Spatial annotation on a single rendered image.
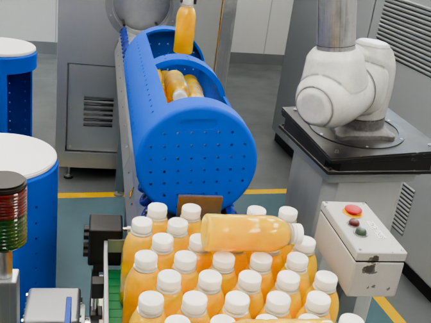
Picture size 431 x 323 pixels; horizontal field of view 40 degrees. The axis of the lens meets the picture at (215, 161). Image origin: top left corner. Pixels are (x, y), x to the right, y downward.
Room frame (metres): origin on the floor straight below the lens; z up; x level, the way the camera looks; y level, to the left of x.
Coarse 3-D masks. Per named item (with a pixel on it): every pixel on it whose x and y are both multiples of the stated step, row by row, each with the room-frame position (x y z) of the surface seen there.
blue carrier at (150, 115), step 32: (160, 32) 2.10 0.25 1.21; (128, 64) 1.89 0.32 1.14; (160, 64) 1.65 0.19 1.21; (192, 64) 1.67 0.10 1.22; (128, 96) 1.67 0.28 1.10; (160, 96) 1.38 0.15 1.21; (224, 96) 1.69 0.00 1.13; (160, 128) 1.25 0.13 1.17; (192, 128) 1.27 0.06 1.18; (224, 128) 1.28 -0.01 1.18; (160, 160) 1.25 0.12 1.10; (192, 160) 1.26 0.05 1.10; (224, 160) 1.28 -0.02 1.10; (256, 160) 1.30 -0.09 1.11; (160, 192) 1.25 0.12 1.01; (192, 192) 1.27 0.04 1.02; (224, 192) 1.28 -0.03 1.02
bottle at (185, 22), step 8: (184, 8) 2.01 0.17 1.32; (192, 8) 2.02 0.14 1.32; (176, 16) 2.02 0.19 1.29; (184, 16) 2.00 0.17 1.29; (192, 16) 2.01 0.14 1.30; (176, 24) 2.02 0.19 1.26; (184, 24) 2.00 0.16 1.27; (192, 24) 2.01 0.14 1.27; (176, 32) 2.01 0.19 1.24; (184, 32) 2.00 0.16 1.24; (192, 32) 2.01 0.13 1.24; (176, 40) 2.01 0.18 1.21; (184, 40) 2.00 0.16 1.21; (192, 40) 2.02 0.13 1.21; (176, 48) 2.00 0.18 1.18; (184, 48) 2.00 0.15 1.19; (192, 48) 2.03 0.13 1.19
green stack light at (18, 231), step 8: (24, 216) 0.74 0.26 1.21; (0, 224) 0.71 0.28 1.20; (8, 224) 0.71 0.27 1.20; (16, 224) 0.72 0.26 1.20; (24, 224) 0.74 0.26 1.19; (0, 232) 0.71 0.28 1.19; (8, 232) 0.71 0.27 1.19; (16, 232) 0.72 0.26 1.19; (24, 232) 0.74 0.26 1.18; (0, 240) 0.71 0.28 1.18; (8, 240) 0.71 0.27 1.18; (16, 240) 0.72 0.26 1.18; (24, 240) 0.74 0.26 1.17; (0, 248) 0.71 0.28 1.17; (8, 248) 0.71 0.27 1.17; (16, 248) 0.72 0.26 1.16
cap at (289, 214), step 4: (280, 208) 1.12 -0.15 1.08; (284, 208) 1.12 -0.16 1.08; (288, 208) 1.12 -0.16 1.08; (292, 208) 1.13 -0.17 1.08; (280, 212) 1.11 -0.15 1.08; (284, 212) 1.10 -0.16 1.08; (288, 212) 1.11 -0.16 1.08; (292, 212) 1.11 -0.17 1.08; (296, 212) 1.11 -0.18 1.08; (280, 216) 1.10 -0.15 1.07; (284, 216) 1.10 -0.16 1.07; (288, 216) 1.10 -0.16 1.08; (292, 216) 1.10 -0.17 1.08; (296, 216) 1.11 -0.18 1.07; (288, 220) 1.10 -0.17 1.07; (292, 220) 1.10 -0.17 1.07
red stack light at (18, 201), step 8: (24, 192) 0.74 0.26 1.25; (0, 200) 0.71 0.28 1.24; (8, 200) 0.72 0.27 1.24; (16, 200) 0.72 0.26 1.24; (24, 200) 0.74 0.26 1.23; (0, 208) 0.71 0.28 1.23; (8, 208) 0.72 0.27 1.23; (16, 208) 0.72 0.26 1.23; (24, 208) 0.74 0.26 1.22; (0, 216) 0.71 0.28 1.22; (8, 216) 0.71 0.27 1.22; (16, 216) 0.72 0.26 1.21
